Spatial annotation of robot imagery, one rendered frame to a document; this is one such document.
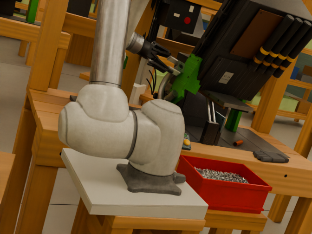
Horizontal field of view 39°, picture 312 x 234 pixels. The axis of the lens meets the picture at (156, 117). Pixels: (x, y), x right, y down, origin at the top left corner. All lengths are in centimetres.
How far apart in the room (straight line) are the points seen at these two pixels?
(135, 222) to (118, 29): 58
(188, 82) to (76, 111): 87
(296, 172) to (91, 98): 127
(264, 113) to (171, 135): 151
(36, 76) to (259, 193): 120
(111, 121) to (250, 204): 71
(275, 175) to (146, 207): 100
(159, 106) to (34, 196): 70
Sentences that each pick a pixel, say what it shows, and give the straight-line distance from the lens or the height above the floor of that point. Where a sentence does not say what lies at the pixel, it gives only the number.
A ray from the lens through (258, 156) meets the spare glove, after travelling 214.
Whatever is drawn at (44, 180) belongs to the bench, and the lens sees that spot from 179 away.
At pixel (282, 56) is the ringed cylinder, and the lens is 207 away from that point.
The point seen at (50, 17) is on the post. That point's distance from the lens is 222.
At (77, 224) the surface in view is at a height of 65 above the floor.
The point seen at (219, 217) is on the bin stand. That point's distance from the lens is 169.
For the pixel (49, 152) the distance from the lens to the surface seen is 174.
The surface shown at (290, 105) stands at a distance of 848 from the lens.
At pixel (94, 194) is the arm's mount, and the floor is 88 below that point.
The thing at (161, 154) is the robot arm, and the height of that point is 102.
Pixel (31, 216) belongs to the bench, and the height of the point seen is 53.
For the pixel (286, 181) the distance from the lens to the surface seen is 227.
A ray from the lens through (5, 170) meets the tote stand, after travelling 158.
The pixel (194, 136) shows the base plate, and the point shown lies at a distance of 216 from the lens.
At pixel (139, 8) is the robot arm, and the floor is 141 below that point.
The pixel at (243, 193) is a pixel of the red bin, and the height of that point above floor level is 88.
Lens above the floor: 146
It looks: 14 degrees down
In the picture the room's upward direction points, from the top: 17 degrees clockwise
